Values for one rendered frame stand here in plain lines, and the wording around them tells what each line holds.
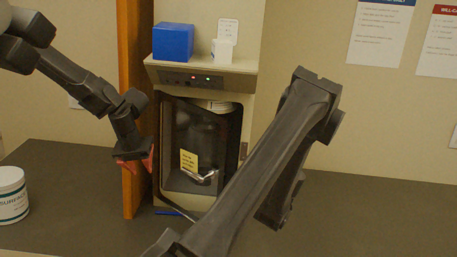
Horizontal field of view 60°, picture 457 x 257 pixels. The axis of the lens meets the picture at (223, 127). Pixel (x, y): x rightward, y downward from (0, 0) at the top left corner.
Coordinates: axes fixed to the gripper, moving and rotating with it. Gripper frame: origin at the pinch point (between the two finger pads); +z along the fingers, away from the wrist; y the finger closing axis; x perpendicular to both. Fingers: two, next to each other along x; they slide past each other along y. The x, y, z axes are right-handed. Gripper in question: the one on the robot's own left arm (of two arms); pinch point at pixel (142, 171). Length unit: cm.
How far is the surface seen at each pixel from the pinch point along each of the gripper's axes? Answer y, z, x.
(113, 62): 27, -4, -69
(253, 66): -33.9, -16.8, -20.0
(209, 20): -23.0, -28.5, -29.6
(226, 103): -23.0, -0.6, -28.4
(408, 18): -93, -4, -67
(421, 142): -98, 49, -57
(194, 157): -12.4, 5.7, -10.4
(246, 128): -28.3, 6.0, -22.5
